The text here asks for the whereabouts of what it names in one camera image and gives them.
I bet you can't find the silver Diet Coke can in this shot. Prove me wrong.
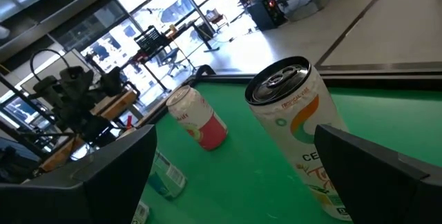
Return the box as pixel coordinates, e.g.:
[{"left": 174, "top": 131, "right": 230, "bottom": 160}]
[{"left": 130, "top": 200, "right": 151, "bottom": 224}]

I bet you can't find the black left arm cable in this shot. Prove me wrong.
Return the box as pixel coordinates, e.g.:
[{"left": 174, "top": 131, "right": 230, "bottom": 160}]
[{"left": 30, "top": 48, "right": 72, "bottom": 80}]

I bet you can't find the black computer tower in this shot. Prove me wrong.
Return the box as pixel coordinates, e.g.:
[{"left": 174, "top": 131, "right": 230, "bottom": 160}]
[{"left": 247, "top": 0, "right": 287, "bottom": 32}]

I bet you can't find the green table mat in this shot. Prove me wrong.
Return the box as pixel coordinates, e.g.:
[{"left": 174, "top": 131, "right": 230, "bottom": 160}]
[{"left": 137, "top": 82, "right": 442, "bottom": 224}]

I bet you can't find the office chair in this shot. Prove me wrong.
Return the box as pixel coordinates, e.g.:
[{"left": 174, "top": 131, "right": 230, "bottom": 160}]
[
  {"left": 206, "top": 8, "right": 231, "bottom": 33},
  {"left": 160, "top": 47, "right": 189, "bottom": 78}
]

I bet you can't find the white Celsius can black lid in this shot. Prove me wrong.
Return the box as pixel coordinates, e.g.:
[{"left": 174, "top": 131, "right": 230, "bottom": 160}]
[{"left": 244, "top": 55, "right": 353, "bottom": 222}]

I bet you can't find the white red soda can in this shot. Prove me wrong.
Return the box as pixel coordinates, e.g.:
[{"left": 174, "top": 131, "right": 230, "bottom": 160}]
[{"left": 165, "top": 84, "right": 229, "bottom": 151}]

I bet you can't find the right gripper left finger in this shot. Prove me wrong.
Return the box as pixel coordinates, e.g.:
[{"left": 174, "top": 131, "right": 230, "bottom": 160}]
[{"left": 0, "top": 123, "right": 158, "bottom": 224}]

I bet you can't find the black plastic crate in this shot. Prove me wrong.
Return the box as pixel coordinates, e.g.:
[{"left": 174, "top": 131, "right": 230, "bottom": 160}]
[{"left": 133, "top": 25, "right": 170, "bottom": 55}]

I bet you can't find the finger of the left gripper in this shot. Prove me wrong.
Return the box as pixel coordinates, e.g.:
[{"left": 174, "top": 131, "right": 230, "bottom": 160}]
[
  {"left": 99, "top": 66, "right": 124, "bottom": 97},
  {"left": 59, "top": 65, "right": 95, "bottom": 92}
]

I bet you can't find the black table clamp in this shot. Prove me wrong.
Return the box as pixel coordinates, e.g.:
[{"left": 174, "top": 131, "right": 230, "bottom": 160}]
[{"left": 191, "top": 64, "right": 218, "bottom": 82}]

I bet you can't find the blue silver Red Bull can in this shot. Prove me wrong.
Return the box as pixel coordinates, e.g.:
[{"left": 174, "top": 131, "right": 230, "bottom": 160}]
[{"left": 147, "top": 149, "right": 188, "bottom": 201}]

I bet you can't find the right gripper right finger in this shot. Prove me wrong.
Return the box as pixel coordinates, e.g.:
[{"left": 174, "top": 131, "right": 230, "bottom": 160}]
[{"left": 314, "top": 123, "right": 442, "bottom": 224}]

